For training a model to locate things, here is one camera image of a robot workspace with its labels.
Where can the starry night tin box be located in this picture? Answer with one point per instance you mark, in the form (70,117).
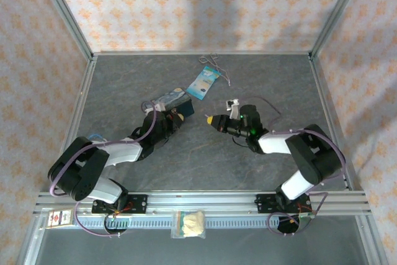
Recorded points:
(173,99)

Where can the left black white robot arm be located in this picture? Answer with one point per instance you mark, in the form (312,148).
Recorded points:
(80,181)

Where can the blue white snack packet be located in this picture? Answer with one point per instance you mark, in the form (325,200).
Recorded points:
(203,83)

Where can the metal forceps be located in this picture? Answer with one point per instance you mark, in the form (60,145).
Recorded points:
(217,65)

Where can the plastic bag with beige contents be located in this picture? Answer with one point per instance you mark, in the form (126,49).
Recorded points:
(190,224)

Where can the red white label card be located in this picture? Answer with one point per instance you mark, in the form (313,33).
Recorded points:
(59,218)

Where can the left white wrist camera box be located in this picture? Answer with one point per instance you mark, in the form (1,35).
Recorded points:
(151,109)

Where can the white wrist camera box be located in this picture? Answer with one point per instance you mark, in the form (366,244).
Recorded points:
(234,106)
(151,109)

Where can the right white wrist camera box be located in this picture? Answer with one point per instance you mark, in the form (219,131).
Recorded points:
(234,106)

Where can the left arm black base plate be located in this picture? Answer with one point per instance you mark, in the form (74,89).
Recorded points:
(139,200)

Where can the aluminium profile frame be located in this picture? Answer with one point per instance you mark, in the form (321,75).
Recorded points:
(201,198)

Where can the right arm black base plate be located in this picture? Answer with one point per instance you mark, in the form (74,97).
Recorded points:
(263,203)

